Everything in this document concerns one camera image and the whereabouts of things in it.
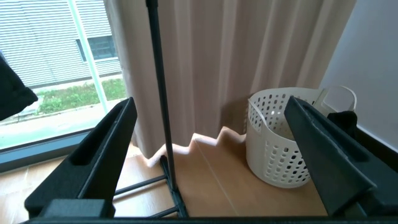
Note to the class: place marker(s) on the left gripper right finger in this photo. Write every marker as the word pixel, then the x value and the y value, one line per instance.
pixel 329 177

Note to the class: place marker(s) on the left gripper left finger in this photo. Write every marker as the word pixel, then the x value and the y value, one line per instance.
pixel 99 168

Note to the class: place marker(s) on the white laundry basket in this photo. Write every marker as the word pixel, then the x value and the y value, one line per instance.
pixel 273 155

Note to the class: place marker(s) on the black clothes rack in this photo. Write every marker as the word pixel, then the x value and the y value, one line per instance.
pixel 160 77

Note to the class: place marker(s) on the window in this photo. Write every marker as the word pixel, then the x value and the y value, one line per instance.
pixel 46 46

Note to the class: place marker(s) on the beige curtain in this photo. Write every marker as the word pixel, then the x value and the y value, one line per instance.
pixel 233 56

